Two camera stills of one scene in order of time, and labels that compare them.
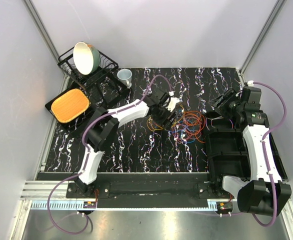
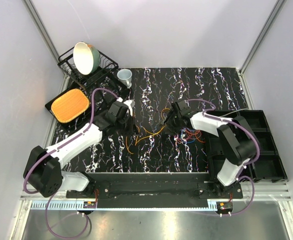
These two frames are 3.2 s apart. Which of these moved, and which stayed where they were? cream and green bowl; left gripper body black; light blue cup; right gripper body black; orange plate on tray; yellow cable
Moved: left gripper body black; yellow cable; right gripper body black
Stayed: cream and green bowl; light blue cup; orange plate on tray
